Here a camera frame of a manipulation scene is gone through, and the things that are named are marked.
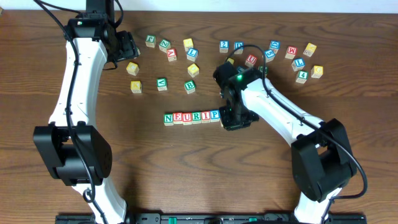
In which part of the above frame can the green N block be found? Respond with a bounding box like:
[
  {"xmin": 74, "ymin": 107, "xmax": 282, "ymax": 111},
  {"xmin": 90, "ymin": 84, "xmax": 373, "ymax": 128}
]
[{"xmin": 164, "ymin": 114, "xmax": 174, "ymax": 126}]

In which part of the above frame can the red E block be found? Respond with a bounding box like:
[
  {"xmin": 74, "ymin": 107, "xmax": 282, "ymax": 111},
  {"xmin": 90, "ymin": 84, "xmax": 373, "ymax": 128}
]
[{"xmin": 172, "ymin": 112, "xmax": 183, "ymax": 124}]

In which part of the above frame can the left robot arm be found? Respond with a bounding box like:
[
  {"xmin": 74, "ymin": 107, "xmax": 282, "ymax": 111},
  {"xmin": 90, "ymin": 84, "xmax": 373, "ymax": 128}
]
[{"xmin": 33, "ymin": 14, "xmax": 138, "ymax": 223}]

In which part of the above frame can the yellow G block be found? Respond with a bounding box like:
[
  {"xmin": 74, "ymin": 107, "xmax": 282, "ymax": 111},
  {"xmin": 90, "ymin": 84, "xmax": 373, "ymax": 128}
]
[{"xmin": 311, "ymin": 65, "xmax": 323, "ymax": 78}]

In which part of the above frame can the blue L block right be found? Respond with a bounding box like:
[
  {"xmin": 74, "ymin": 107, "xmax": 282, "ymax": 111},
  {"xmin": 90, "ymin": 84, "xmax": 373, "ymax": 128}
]
[{"xmin": 292, "ymin": 58, "xmax": 305, "ymax": 72}]

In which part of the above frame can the green R block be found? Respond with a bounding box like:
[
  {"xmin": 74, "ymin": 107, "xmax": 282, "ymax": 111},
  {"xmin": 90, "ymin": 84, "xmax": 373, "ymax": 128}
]
[{"xmin": 192, "ymin": 111, "xmax": 201, "ymax": 124}]

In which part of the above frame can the blue L block left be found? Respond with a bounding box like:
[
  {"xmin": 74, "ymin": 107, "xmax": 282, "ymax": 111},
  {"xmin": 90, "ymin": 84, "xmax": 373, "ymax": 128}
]
[{"xmin": 187, "ymin": 48, "xmax": 198, "ymax": 62}]

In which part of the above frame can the green 4 block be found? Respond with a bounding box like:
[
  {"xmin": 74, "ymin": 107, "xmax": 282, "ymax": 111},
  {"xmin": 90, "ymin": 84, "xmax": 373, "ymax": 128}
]
[{"xmin": 295, "ymin": 70, "xmax": 308, "ymax": 84}]

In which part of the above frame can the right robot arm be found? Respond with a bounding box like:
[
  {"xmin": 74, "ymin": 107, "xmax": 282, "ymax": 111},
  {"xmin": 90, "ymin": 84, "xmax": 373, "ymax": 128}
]
[{"xmin": 213, "ymin": 66, "xmax": 357, "ymax": 223}]

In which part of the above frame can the blue D block right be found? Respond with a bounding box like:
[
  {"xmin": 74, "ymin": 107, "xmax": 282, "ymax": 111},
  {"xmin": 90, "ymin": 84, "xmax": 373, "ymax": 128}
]
[{"xmin": 269, "ymin": 40, "xmax": 280, "ymax": 54}]

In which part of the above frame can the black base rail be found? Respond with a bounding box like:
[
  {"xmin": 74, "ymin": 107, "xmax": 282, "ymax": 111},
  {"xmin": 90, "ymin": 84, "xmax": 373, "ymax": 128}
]
[{"xmin": 55, "ymin": 212, "xmax": 368, "ymax": 224}]

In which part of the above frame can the green V block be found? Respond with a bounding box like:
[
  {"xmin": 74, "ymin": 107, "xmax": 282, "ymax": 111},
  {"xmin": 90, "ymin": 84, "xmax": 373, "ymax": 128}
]
[{"xmin": 157, "ymin": 78, "xmax": 167, "ymax": 91}]

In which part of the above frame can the yellow block centre left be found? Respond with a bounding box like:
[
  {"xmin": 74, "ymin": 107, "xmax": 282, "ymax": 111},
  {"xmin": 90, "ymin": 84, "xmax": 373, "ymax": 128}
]
[{"xmin": 187, "ymin": 63, "xmax": 200, "ymax": 78}]

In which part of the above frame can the yellow block top middle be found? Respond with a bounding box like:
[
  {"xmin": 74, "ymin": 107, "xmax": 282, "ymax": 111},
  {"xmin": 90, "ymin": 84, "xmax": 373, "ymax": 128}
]
[{"xmin": 183, "ymin": 38, "xmax": 194, "ymax": 52}]

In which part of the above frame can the red M block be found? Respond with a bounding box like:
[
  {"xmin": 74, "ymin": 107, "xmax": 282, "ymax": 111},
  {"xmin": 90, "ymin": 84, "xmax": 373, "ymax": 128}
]
[{"xmin": 285, "ymin": 46, "xmax": 297, "ymax": 59}]

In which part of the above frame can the yellow block far right top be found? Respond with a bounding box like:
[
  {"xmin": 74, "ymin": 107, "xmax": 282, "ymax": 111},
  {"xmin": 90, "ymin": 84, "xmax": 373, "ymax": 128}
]
[{"xmin": 303, "ymin": 42, "xmax": 317, "ymax": 57}]

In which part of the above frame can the green B block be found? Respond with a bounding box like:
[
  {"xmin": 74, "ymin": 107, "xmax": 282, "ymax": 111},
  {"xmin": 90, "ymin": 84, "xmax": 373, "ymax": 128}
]
[{"xmin": 184, "ymin": 80, "xmax": 196, "ymax": 94}]

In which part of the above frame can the green j block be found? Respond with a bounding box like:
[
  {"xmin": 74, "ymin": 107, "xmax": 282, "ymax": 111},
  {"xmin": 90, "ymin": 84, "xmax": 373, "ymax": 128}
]
[
  {"xmin": 146, "ymin": 35, "xmax": 156, "ymax": 48},
  {"xmin": 258, "ymin": 65, "xmax": 268, "ymax": 75}
]

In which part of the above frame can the red I block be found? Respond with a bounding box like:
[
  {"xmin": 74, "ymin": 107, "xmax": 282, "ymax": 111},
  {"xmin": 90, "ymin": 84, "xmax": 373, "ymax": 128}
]
[{"xmin": 201, "ymin": 111, "xmax": 211, "ymax": 123}]

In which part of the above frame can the blue l block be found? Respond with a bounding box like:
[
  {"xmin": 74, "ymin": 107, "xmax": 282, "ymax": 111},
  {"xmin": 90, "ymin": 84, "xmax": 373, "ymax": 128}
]
[
  {"xmin": 187, "ymin": 48, "xmax": 198, "ymax": 62},
  {"xmin": 292, "ymin": 58, "xmax": 305, "ymax": 72}
]

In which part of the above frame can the green Z block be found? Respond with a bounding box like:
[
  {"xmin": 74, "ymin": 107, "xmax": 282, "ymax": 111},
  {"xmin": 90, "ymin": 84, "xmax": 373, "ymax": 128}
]
[{"xmin": 159, "ymin": 39, "xmax": 171, "ymax": 53}]

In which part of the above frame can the red A block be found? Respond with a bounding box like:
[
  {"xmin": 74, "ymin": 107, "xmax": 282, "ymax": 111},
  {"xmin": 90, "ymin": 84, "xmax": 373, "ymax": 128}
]
[{"xmin": 166, "ymin": 49, "xmax": 177, "ymax": 62}]

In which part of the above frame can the blue P block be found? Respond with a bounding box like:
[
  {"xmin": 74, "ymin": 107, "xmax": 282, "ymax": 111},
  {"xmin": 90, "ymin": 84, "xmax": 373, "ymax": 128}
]
[{"xmin": 210, "ymin": 110, "xmax": 220, "ymax": 123}]

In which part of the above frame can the blue d block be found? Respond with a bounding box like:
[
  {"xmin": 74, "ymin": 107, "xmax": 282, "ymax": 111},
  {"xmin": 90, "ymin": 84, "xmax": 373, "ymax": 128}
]
[
  {"xmin": 269, "ymin": 40, "xmax": 280, "ymax": 54},
  {"xmin": 234, "ymin": 42, "xmax": 244, "ymax": 54}
]

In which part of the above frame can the blue T block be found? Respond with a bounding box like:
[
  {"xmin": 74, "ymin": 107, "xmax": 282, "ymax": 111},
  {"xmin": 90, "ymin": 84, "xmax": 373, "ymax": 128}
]
[{"xmin": 236, "ymin": 66, "xmax": 245, "ymax": 72}]

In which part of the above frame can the blue 2 block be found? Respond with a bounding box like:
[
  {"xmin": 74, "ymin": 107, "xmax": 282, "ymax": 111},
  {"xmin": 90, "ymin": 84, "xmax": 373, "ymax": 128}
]
[{"xmin": 219, "ymin": 40, "xmax": 229, "ymax": 54}]

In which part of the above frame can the red u block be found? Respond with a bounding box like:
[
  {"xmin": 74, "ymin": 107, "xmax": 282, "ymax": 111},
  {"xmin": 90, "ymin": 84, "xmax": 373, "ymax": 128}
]
[
  {"xmin": 182, "ymin": 113, "xmax": 192, "ymax": 125},
  {"xmin": 245, "ymin": 54, "xmax": 258, "ymax": 68}
]

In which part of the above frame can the blue 5 block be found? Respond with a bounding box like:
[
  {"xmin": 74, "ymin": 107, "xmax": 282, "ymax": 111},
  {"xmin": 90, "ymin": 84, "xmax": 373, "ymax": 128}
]
[{"xmin": 264, "ymin": 49, "xmax": 275, "ymax": 63}]

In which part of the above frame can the yellow K block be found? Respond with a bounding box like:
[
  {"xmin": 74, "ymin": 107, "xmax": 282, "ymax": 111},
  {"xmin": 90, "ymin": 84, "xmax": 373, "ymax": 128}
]
[{"xmin": 130, "ymin": 80, "xmax": 142, "ymax": 93}]

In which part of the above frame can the green J block right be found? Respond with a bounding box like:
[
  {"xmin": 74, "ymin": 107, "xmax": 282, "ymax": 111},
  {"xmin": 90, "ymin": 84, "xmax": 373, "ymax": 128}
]
[{"xmin": 258, "ymin": 65, "xmax": 268, "ymax": 75}]

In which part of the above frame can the green J block far left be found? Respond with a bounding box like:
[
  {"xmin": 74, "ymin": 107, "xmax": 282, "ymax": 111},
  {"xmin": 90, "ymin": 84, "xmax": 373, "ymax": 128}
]
[{"xmin": 146, "ymin": 35, "xmax": 156, "ymax": 48}]

